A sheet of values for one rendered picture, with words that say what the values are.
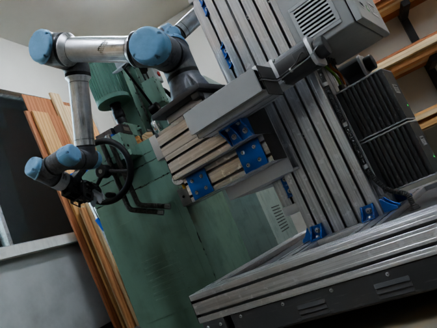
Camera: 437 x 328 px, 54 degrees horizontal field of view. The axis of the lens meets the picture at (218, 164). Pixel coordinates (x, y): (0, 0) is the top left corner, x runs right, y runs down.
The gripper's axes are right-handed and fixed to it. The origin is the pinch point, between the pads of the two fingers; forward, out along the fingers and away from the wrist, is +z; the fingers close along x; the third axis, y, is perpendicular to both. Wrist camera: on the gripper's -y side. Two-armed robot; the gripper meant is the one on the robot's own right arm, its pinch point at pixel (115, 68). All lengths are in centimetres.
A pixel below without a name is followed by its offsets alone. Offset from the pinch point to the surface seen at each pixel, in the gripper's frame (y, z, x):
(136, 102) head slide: -23.1, 5.2, -7.0
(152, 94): -25.6, -2.5, -12.5
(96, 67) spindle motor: 4.1, 9.9, -5.0
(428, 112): -174, -147, -87
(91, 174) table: -28, 29, 35
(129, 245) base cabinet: -56, 24, 61
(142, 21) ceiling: -39, 47, -250
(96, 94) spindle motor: -5.6, 15.9, 2.6
